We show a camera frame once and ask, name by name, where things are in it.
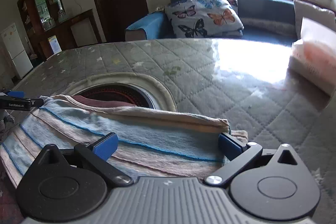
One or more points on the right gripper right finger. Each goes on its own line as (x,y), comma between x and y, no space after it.
(240,157)

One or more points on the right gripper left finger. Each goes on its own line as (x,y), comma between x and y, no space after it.
(95,158)

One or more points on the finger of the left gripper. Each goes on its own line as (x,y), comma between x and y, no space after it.
(15,100)

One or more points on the striped blue pink sweater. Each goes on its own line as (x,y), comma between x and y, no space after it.
(150,142)

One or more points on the white refrigerator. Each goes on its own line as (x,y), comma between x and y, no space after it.
(16,50)

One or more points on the grey quilted star tablecloth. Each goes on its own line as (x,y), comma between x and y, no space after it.
(246,82)

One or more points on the dark wooden side table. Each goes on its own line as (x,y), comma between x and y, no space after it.
(77,31)

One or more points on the dark wooden cabinet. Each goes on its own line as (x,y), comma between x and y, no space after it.
(38,16)

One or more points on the white tissue box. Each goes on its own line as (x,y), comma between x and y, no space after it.
(313,55)

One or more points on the blue sofa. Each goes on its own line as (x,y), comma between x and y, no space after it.
(270,21)

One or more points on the butterfly print pillow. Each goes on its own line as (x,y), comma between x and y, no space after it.
(203,19)

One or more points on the beige cushion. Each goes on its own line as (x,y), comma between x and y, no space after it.
(320,15)

